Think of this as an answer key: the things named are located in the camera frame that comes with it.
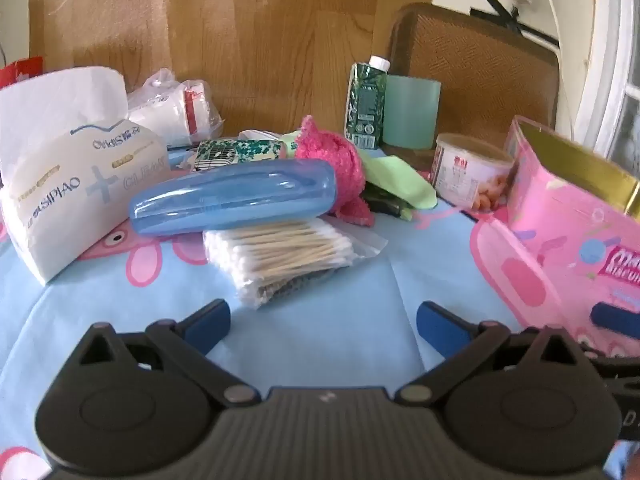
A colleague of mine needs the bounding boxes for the green drink carton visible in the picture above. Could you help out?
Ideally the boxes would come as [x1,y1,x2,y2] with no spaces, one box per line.
[344,56,391,150]

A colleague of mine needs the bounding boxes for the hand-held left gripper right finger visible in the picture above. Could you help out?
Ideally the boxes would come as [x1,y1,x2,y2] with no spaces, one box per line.
[395,301,597,407]

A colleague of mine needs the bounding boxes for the pink knitted toy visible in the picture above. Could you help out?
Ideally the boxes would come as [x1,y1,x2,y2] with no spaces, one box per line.
[295,115,376,228]

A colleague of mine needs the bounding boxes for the brown woven chair back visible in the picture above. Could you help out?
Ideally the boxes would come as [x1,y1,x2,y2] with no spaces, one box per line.
[387,2,561,161]

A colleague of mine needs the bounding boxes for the cotton swab pack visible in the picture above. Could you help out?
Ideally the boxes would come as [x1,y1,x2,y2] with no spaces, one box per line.
[202,218,388,309]

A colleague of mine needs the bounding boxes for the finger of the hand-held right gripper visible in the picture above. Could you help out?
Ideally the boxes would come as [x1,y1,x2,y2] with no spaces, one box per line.
[589,301,640,333]
[577,341,640,380]

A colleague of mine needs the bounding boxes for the black tape cross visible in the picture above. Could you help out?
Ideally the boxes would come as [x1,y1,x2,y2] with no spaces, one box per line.
[470,0,560,47]

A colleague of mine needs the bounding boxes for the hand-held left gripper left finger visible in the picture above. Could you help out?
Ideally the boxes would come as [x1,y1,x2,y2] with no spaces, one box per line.
[65,299,262,408]

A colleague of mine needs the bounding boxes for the white tissue pack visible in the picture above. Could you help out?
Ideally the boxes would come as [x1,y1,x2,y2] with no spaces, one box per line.
[0,66,171,286]

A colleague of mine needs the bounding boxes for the small black object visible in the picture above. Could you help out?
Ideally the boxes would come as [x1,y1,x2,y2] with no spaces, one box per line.
[362,187,408,217]

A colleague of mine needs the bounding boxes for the plastic-wrapped paper cups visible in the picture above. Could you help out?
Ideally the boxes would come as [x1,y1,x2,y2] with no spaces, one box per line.
[126,69,224,148]

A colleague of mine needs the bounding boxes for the blue cartoon pig bedsheet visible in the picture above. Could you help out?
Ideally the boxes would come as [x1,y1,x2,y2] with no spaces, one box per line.
[0,145,640,480]

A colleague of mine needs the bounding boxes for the pink biscuit tin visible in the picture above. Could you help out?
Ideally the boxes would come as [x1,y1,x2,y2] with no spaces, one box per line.
[505,115,640,341]

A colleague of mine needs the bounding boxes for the white window frame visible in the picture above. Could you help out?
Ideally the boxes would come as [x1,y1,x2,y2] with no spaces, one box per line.
[540,0,640,161]

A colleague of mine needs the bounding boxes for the floral patterned packet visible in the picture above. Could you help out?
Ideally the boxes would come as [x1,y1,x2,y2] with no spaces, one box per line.
[194,137,288,173]

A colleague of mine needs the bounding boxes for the small yogurt cup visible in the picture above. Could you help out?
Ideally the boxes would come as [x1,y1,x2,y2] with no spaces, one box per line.
[429,133,516,211]

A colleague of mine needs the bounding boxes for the light green cloth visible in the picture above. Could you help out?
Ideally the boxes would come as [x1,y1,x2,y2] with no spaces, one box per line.
[357,152,437,221]

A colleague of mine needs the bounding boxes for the wood-grain board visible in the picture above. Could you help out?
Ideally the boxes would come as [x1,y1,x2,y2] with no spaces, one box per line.
[30,0,441,141]

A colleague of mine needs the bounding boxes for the blue plastic case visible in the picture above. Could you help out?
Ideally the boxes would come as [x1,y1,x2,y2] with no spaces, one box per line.
[129,158,337,237]

